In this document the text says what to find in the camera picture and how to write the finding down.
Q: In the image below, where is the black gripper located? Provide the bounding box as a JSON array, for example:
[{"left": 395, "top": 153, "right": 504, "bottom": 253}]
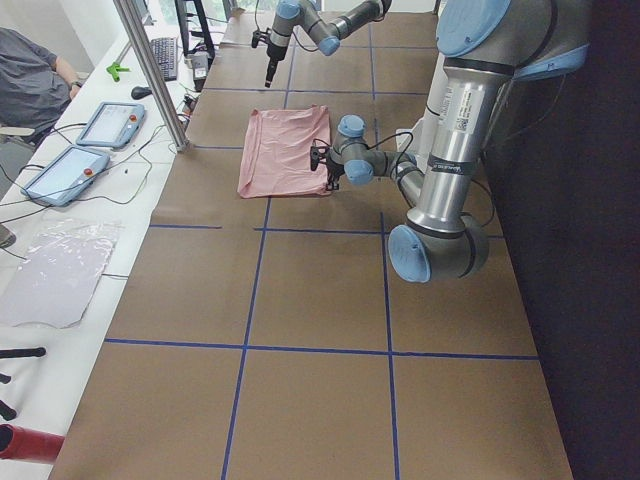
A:
[
  {"left": 309, "top": 140, "right": 341, "bottom": 191},
  {"left": 251, "top": 29, "right": 286, "bottom": 88}
]

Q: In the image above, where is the pink Snoopy t-shirt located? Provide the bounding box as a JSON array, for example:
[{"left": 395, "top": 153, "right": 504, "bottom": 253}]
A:
[{"left": 237, "top": 105, "right": 330, "bottom": 199}]

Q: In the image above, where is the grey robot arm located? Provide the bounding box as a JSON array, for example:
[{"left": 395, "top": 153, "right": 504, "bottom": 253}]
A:
[
  {"left": 251, "top": 0, "right": 391, "bottom": 88},
  {"left": 310, "top": 1, "right": 592, "bottom": 283}
]

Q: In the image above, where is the black keyboard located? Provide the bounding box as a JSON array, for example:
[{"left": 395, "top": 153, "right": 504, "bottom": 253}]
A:
[{"left": 149, "top": 37, "right": 178, "bottom": 81}]

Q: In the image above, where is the black computer mouse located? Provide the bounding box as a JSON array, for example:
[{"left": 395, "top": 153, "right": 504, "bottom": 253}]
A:
[{"left": 130, "top": 86, "right": 152, "bottom": 100}]

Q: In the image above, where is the green plastic clamp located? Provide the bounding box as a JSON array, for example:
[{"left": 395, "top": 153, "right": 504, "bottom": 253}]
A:
[{"left": 106, "top": 62, "right": 130, "bottom": 82}]

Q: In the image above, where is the blue teach pendant far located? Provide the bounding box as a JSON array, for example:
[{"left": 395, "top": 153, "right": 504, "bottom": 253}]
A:
[{"left": 76, "top": 102, "right": 146, "bottom": 149}]

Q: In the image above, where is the blue teach pendant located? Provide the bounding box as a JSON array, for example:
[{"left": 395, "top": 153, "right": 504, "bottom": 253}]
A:
[
  {"left": 21, "top": 145, "right": 110, "bottom": 207},
  {"left": 76, "top": 102, "right": 146, "bottom": 149}
]

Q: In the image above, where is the blue tape line lengthwise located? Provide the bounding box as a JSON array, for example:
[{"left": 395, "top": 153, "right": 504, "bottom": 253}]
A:
[{"left": 220, "top": 197, "right": 272, "bottom": 480}]

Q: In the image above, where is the blue tape line crosswise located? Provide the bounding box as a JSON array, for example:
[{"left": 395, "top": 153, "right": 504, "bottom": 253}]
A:
[{"left": 104, "top": 338, "right": 539, "bottom": 361}]

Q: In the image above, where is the blue teach pendant near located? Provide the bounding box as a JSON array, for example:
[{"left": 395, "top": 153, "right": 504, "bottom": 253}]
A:
[{"left": 21, "top": 145, "right": 110, "bottom": 207}]

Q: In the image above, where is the seated person grey shirt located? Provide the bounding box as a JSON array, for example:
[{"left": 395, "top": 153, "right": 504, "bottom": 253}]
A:
[{"left": 1, "top": 28, "right": 83, "bottom": 145}]

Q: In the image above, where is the clear plastic bag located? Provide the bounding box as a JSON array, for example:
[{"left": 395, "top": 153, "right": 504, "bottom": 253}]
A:
[{"left": 1, "top": 218, "right": 123, "bottom": 329}]

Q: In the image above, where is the black tripod leg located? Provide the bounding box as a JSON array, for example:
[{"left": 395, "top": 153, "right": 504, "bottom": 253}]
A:
[{"left": 0, "top": 347, "right": 46, "bottom": 359}]

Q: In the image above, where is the red cylinder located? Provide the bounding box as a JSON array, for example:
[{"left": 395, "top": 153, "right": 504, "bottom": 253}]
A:
[{"left": 1, "top": 424, "right": 65, "bottom": 464}]

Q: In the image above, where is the aluminium frame post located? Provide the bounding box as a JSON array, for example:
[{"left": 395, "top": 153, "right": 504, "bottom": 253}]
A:
[{"left": 113, "top": 0, "right": 189, "bottom": 152}]

